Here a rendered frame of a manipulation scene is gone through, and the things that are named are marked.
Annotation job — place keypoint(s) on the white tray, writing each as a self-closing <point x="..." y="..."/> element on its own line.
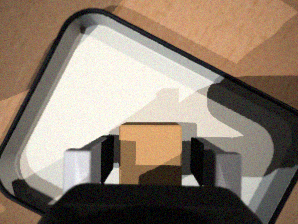
<point x="102" y="71"/>

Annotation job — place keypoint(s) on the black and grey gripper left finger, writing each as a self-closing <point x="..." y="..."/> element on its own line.
<point x="91" y="163"/>

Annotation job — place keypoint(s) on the tan cube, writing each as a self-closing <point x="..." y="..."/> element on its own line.
<point x="150" y="153"/>

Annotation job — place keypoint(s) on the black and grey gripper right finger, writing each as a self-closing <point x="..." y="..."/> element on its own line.
<point x="212" y="166"/>

